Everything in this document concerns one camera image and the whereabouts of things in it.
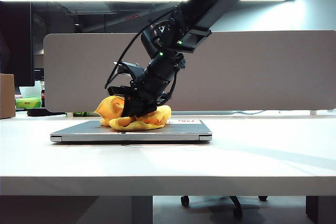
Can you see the white plastic container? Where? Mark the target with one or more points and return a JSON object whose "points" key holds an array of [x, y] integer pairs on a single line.
{"points": [[30, 90]]}

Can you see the green tissue pack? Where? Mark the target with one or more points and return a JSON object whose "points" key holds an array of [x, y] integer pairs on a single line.
{"points": [[27, 102]]}

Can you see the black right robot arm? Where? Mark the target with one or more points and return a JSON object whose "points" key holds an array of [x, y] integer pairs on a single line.
{"points": [[202, 3]]}

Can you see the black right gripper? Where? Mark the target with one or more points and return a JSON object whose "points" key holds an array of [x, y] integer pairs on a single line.
{"points": [[152, 87]]}

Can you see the black monitor screen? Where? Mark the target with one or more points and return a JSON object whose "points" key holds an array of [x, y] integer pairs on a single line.
{"points": [[15, 43]]}

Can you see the dark cola bottle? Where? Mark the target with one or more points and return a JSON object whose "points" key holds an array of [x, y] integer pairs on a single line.
{"points": [[43, 99]]}

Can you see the black soft pouch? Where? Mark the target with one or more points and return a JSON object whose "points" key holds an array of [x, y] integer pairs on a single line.
{"points": [[44, 112]]}

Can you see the grey Dell laptop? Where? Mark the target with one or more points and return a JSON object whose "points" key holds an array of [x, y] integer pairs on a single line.
{"points": [[78, 129]]}

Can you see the white divider support foot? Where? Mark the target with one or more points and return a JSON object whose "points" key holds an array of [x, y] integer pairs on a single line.
{"points": [[313, 112], [69, 114]]}

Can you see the dark desk leg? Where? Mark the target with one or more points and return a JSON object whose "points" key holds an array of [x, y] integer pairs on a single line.
{"points": [[321, 209], [141, 209]]}

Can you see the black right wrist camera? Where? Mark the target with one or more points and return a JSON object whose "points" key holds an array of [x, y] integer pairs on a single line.
{"points": [[119, 90]]}

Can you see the brown cardboard box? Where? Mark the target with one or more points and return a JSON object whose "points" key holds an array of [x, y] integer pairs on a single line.
{"points": [[7, 95]]}

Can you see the beige desk divider panel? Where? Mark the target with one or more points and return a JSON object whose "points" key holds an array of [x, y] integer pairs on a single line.
{"points": [[249, 72]]}

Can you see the yellow microfibre rag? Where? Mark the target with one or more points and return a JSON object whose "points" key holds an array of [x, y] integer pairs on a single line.
{"points": [[126, 125]]}

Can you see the black office chair base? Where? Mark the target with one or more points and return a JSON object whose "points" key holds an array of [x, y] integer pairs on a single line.
{"points": [[235, 204]]}

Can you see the green plastic packet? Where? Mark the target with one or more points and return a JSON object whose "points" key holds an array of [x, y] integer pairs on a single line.
{"points": [[82, 113]]}

